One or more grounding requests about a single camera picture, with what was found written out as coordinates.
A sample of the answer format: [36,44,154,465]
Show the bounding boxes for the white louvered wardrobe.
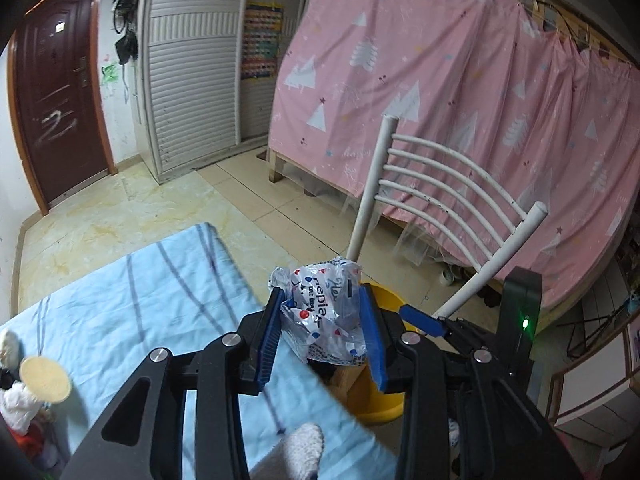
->
[131,0,321,184]

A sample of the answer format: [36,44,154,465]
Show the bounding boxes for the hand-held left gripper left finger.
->
[60,287,287,480]

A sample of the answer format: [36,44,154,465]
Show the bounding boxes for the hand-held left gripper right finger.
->
[361,283,583,480]

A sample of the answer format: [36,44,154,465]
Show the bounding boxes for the light blue striped cloth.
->
[0,222,401,480]

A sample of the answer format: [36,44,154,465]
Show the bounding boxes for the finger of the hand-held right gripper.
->
[398,305,502,362]

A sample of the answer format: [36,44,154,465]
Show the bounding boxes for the round beige disc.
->
[19,356,72,404]

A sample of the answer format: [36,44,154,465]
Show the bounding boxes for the dark red door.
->
[11,0,115,207]

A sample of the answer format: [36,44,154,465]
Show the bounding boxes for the black hanging bags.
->
[112,0,139,66]

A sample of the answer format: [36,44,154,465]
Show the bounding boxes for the printed plastic wrapper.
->
[268,256,369,367]

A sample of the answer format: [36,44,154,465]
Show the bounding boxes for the colourful grid wall poster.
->
[241,2,284,81]

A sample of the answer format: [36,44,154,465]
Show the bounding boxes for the white slatted chair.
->
[347,116,549,319]

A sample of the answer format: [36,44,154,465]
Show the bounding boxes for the pink tree-print bed curtain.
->
[267,0,640,311]

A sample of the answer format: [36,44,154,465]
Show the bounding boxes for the person's left hand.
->
[250,422,325,480]

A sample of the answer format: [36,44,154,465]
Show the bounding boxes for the dark shoe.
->
[476,285,504,309]

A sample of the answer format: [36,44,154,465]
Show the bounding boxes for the yellow plastic bucket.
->
[345,282,407,425]

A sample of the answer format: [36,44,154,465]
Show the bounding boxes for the wood-trimmed white cabinet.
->
[546,310,640,428]

